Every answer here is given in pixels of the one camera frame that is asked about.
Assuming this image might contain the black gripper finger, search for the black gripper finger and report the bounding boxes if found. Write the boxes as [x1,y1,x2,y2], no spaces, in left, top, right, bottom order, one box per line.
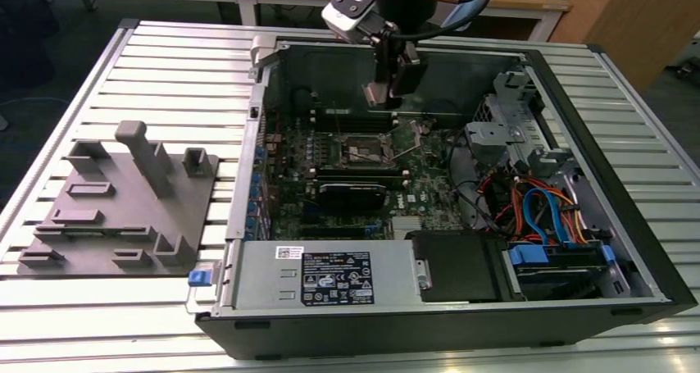
[373,40,396,88]
[385,44,426,108]

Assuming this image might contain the silver CPU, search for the silver CPU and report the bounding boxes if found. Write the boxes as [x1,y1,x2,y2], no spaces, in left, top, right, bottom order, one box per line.
[362,81,394,106]

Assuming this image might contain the metal socket cover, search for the metal socket cover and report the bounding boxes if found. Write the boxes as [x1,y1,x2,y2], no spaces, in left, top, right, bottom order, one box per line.
[385,120,434,163]

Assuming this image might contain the CPU socket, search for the CPU socket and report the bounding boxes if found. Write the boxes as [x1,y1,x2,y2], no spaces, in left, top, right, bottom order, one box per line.
[337,133,398,169]

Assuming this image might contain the black expansion slot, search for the black expansion slot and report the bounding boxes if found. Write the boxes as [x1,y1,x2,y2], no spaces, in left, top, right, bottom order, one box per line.
[302,231,392,241]

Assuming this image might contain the RAM stick with label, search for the RAM stick with label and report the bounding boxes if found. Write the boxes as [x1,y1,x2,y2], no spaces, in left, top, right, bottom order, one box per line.
[314,107,394,131]

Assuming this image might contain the metal drive cage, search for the metal drive cage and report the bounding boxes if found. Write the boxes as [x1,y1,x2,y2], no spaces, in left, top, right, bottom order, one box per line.
[464,71,581,177]

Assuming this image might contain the grey case latch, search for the grey case latch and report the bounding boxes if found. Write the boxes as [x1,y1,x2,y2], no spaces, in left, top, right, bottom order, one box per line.
[248,34,274,69]

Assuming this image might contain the green motherboard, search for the green motherboard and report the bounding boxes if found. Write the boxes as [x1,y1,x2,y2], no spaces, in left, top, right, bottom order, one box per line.
[256,102,477,243]

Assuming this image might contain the black graphics card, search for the black graphics card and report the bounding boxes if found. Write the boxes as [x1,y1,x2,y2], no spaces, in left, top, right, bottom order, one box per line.
[314,181,388,211]

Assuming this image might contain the silver chipset heatsink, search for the silver chipset heatsink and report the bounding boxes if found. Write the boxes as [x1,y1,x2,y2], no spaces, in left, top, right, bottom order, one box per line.
[390,215,433,241]

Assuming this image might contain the wooden cabinet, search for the wooden cabinet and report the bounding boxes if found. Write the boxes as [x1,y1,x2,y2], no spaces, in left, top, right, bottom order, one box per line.
[545,0,700,91]

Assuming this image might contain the black plastic shroud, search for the black plastic shroud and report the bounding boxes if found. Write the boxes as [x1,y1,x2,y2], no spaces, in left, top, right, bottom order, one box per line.
[406,230,520,304]

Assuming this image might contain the hard disk in blue carrier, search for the hard disk in blue carrier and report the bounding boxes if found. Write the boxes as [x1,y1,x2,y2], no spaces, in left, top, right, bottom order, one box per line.
[505,241,617,302]

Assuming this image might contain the silver power supply unit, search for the silver power supply unit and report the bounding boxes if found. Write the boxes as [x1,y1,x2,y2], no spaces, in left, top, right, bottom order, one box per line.
[217,239,425,308]

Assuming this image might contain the grey parts rack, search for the grey parts rack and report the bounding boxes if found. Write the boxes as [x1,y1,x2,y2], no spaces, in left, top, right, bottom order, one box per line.
[14,120,221,276]

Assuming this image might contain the black PC case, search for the black PC case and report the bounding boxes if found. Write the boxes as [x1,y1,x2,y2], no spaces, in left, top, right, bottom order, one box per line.
[185,34,698,362]

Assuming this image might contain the black camera cable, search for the black camera cable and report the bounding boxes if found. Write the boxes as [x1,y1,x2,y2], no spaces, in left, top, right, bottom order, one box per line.
[381,0,502,44]

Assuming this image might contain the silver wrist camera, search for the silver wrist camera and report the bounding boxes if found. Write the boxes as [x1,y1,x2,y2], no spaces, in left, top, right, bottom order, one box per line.
[320,0,400,47]

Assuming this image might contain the black wire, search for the black wire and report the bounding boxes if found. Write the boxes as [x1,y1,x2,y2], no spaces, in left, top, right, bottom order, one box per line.
[445,134,496,231]

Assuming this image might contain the blue wire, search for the blue wire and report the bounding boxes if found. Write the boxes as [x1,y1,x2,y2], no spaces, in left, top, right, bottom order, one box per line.
[521,187,573,249]

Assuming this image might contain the orange power wire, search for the orange power wire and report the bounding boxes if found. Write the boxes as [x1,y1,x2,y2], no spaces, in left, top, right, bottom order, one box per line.
[560,190,600,246]
[493,175,529,239]

